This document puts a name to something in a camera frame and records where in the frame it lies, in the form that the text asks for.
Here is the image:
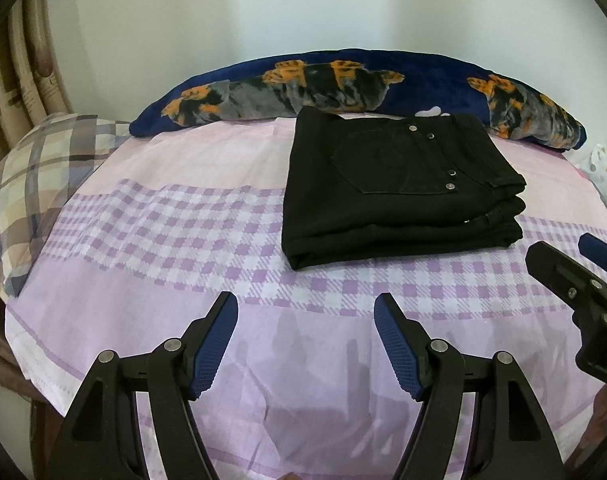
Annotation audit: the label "navy blanket with cat print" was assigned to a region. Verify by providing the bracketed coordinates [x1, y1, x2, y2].
[130, 49, 587, 151]

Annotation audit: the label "lilac checked bed sheet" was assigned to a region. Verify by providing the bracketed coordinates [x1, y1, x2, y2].
[6, 119, 607, 479]

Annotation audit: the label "plaid pillow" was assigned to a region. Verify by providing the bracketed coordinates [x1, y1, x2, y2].
[0, 113, 129, 297]

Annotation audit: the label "black denim pants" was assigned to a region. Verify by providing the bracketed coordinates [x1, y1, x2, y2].
[282, 107, 526, 270]

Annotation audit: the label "wooden bed frame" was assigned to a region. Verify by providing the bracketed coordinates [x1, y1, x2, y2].
[0, 297, 49, 479]

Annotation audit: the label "beige patterned curtain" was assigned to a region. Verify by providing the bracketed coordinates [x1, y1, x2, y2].
[0, 0, 69, 161]

